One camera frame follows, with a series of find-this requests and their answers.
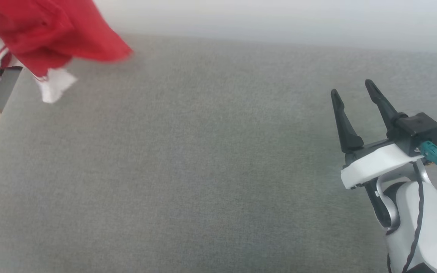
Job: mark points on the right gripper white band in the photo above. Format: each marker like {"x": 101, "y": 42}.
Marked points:
{"x": 374, "y": 163}

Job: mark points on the red white basketball jersey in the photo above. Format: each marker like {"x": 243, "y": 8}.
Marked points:
{"x": 44, "y": 34}

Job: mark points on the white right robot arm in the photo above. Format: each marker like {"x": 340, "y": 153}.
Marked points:
{"x": 436, "y": 227}

